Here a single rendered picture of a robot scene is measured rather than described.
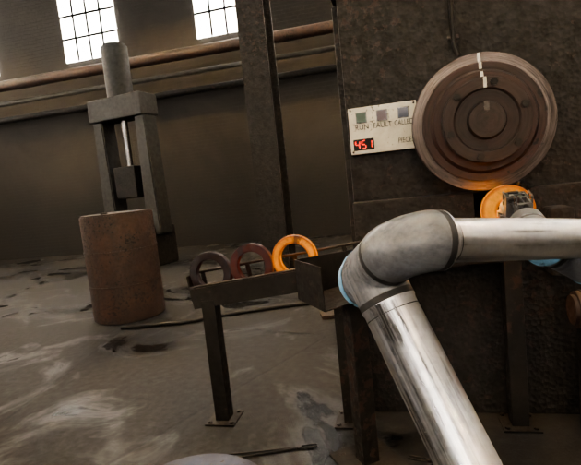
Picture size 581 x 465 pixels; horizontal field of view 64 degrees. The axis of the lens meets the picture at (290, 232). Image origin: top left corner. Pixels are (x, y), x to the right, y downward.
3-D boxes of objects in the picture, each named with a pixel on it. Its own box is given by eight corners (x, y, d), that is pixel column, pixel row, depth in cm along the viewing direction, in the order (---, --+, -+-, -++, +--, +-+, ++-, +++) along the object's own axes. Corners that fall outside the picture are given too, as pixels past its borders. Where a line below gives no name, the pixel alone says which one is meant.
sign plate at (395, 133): (351, 155, 187) (348, 110, 185) (419, 148, 181) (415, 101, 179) (351, 155, 184) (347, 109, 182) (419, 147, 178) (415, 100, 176)
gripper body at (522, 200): (528, 188, 132) (541, 203, 121) (527, 216, 135) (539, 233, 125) (500, 191, 134) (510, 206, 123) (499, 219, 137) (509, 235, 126)
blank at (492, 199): (475, 190, 146) (477, 190, 143) (528, 179, 142) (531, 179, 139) (484, 238, 147) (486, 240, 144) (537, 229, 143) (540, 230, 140)
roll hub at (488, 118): (444, 167, 161) (438, 85, 158) (531, 158, 155) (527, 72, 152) (445, 167, 156) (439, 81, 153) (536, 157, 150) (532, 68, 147)
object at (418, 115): (416, 196, 175) (407, 67, 170) (553, 183, 164) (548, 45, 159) (417, 196, 168) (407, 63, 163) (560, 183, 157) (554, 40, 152)
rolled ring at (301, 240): (263, 252, 186) (265, 250, 190) (289, 290, 186) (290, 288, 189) (299, 226, 181) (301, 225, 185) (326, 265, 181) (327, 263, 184)
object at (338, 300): (314, 459, 164) (293, 259, 156) (378, 437, 174) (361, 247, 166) (342, 493, 145) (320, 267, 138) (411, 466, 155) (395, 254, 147)
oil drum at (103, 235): (120, 306, 432) (106, 210, 423) (178, 304, 419) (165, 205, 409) (77, 327, 375) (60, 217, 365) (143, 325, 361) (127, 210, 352)
